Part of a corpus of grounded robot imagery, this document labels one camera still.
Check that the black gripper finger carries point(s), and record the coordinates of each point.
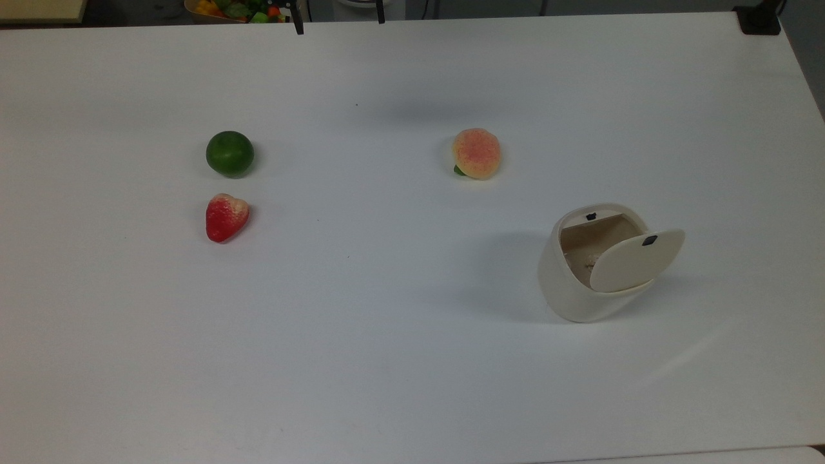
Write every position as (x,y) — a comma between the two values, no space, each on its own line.
(298,19)
(380,11)

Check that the cream garbage bin with lid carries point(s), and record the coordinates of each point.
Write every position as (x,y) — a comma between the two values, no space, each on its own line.
(580,290)

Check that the basket of toy fruit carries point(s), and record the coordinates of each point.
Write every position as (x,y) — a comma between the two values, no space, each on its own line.
(232,9)

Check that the green lime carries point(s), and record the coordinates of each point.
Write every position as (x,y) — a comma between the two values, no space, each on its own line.
(229,154)

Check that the orange pink peach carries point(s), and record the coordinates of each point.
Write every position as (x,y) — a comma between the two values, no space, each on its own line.
(477,153)

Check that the red strawberry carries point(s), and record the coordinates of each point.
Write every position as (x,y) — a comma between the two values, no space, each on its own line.
(225,219)

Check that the light wooden board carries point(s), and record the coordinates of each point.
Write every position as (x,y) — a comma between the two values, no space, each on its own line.
(38,9)

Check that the black clamp mount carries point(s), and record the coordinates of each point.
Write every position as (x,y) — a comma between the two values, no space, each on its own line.
(759,22)

